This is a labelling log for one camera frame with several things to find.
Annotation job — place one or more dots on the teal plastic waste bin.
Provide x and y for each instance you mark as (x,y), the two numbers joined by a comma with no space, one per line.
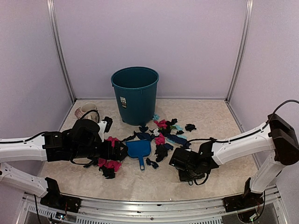
(135,90)

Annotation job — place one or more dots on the light blue paper scrap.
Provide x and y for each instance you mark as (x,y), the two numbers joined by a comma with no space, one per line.
(178,127)

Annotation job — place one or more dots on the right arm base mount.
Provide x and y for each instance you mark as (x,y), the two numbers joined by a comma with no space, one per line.
(242,201)

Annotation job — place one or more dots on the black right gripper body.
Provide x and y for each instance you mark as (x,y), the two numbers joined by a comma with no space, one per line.
(190,174)

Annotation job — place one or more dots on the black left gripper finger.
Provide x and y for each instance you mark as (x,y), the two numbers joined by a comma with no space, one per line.
(114,157)
(117,148)

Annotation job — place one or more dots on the aluminium front rail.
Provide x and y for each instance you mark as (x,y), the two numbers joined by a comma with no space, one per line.
(198,211)

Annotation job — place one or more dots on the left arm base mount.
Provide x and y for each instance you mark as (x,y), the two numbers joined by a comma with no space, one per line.
(54,198)

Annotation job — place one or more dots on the small black paper scrap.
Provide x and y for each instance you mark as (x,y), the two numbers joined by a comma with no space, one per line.
(190,127)

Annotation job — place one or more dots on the white paper scrap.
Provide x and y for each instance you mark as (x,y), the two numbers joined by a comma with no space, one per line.
(156,132)

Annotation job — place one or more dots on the black crumpled paper scrap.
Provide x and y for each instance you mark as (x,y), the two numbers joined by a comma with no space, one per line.
(161,152)

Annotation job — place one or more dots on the small navy paper scrap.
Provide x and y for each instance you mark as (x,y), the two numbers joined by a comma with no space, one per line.
(152,163)

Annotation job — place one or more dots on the white ceramic mug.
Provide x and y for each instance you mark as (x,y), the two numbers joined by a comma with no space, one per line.
(88,111)

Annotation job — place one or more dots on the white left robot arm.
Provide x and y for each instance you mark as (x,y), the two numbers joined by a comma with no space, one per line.
(27,149)

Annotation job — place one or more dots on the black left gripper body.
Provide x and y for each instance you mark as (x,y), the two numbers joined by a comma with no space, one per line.
(85,151)

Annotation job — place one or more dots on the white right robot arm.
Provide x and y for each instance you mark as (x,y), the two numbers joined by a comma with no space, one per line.
(275,135)

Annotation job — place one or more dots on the blue plastic dustpan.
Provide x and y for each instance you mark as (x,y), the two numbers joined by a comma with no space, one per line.
(139,149)

